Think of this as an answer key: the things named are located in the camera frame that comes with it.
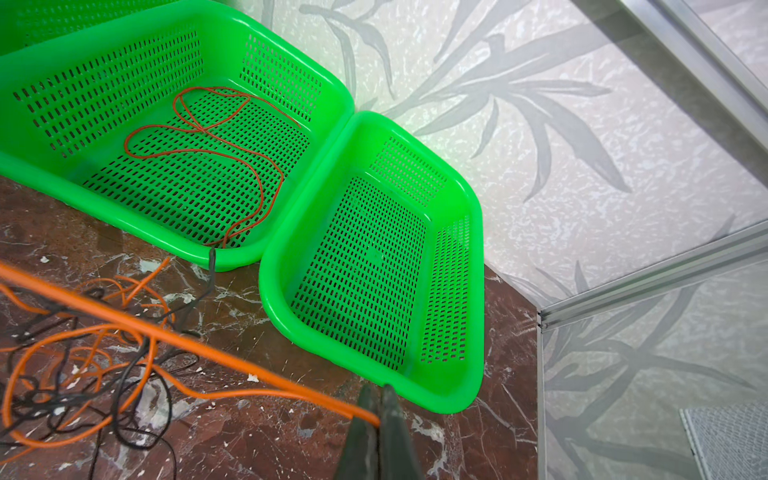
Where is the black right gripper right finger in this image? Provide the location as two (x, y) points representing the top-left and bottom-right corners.
(380, 385), (424, 480)

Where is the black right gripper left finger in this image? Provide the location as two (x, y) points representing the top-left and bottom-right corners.
(333, 384), (380, 480)

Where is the red cable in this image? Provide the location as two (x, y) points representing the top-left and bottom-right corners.
(122, 86), (301, 248)

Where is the orange cable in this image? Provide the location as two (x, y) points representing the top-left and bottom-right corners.
(0, 260), (382, 428)

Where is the right green plastic basket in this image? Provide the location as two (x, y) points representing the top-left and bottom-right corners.
(259, 111), (485, 414)

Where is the green plastic basket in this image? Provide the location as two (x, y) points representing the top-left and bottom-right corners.
(1, 0), (169, 55)
(1, 1), (354, 272)
(259, 111), (485, 414)

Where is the middle green plastic basket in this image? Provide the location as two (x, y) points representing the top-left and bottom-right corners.
(1, 1), (354, 272)

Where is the left green plastic basket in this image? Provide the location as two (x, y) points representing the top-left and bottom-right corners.
(1, 0), (169, 55)

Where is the tangled cable pile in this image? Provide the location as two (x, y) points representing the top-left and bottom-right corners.
(0, 247), (253, 480)

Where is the white wire mesh basket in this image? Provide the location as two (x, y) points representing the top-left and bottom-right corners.
(680, 402), (767, 479)

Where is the aluminium frame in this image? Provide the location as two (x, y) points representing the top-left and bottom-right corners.
(540, 6), (767, 479)

